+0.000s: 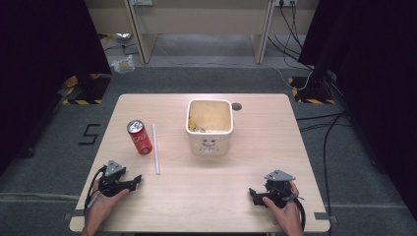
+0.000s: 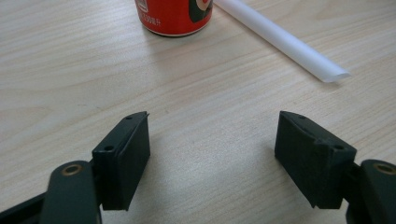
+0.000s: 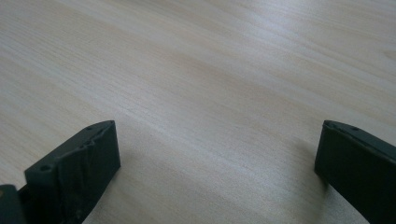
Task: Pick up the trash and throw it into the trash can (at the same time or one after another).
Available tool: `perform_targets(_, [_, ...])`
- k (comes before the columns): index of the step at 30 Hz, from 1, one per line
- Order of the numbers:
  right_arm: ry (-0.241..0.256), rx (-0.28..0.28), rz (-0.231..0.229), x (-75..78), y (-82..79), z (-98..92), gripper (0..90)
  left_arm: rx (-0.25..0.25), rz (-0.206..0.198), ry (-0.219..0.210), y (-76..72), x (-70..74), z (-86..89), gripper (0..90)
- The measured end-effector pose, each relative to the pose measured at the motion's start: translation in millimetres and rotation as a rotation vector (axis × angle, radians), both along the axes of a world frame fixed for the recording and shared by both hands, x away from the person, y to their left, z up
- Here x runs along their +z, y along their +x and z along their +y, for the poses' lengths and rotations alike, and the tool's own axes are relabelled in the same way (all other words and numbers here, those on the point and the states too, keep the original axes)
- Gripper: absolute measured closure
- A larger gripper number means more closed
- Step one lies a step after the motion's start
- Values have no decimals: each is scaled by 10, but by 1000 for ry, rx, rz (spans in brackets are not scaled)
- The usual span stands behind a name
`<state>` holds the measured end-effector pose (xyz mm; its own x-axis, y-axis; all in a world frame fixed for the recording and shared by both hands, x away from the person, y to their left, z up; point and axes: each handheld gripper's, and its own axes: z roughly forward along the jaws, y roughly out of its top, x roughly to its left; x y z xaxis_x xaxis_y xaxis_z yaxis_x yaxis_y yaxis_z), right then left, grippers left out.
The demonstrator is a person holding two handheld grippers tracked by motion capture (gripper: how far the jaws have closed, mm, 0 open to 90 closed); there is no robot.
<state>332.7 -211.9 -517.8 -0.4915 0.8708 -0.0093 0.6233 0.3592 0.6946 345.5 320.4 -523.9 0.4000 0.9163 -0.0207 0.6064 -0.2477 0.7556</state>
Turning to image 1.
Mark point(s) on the white power strip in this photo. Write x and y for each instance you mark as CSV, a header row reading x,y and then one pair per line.
x,y
141,2

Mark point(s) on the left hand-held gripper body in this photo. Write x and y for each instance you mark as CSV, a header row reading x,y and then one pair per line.
x,y
113,183

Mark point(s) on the grey tape strip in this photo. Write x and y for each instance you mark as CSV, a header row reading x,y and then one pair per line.
x,y
324,216
73,216

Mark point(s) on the cream square bin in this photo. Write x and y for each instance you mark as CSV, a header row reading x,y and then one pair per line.
x,y
209,144

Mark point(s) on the person's right hand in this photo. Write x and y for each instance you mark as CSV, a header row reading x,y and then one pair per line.
x,y
286,216

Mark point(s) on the yellow scraps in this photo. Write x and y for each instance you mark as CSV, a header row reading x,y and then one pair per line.
x,y
193,126

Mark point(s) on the crumpled silver foil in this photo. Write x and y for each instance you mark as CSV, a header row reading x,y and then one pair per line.
x,y
123,36

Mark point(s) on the clear bag with yellow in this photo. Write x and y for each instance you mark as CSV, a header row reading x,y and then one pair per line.
x,y
124,65

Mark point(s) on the red soda can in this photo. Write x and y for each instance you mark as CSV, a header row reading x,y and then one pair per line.
x,y
141,139

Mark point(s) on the yellow black striped stand base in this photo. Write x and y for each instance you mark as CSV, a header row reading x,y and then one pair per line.
x,y
82,91
309,93

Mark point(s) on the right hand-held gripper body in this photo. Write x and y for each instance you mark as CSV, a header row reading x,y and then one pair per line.
x,y
278,190

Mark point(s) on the dark round table grommet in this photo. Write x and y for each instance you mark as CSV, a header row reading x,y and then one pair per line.
x,y
236,106

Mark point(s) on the person's left hand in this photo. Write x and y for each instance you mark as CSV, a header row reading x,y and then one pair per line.
x,y
100,209

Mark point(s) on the white straw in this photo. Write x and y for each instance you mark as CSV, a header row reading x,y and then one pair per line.
x,y
155,149

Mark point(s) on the white wall socket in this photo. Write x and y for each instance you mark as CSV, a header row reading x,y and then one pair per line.
x,y
285,2

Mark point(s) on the black curtain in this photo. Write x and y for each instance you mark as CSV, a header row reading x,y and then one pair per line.
x,y
39,65
377,82

